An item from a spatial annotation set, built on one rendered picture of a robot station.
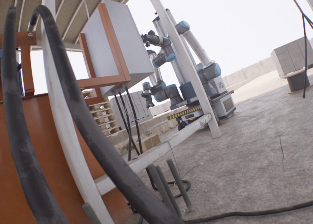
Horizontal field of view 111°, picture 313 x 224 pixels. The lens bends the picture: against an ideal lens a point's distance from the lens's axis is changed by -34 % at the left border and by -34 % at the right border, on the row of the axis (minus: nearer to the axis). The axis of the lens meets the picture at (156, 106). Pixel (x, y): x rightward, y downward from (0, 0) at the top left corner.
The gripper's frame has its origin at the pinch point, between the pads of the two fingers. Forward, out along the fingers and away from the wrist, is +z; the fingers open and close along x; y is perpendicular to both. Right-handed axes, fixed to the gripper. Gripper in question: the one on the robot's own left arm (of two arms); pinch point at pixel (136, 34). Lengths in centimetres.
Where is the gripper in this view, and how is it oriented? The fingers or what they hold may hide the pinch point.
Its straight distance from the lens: 118.9
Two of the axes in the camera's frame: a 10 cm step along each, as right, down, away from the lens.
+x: -6.9, 3.0, 6.6
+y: 3.6, 9.3, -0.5
